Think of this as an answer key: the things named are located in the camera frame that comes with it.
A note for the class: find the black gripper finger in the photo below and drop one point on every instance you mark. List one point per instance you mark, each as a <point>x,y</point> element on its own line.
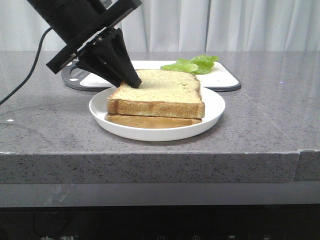
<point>101,61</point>
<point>119,61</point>

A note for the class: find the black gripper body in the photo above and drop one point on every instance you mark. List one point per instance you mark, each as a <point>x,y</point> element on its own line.
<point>75,21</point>

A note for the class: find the toasted bread slice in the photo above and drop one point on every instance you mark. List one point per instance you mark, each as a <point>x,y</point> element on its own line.
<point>151,122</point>
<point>162,93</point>

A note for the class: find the green lettuce leaf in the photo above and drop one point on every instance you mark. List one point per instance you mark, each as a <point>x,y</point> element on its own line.
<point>198,65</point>

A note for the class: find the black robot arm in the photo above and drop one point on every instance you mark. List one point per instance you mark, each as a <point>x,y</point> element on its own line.
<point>88,29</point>

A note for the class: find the grey curtain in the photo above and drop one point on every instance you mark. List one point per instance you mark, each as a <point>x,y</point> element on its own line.
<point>223,26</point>

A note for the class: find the white cutting board grey rim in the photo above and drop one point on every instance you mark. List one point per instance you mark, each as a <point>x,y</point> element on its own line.
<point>219,80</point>

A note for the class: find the white round plate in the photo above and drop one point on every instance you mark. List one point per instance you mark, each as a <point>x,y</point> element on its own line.
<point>214,107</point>

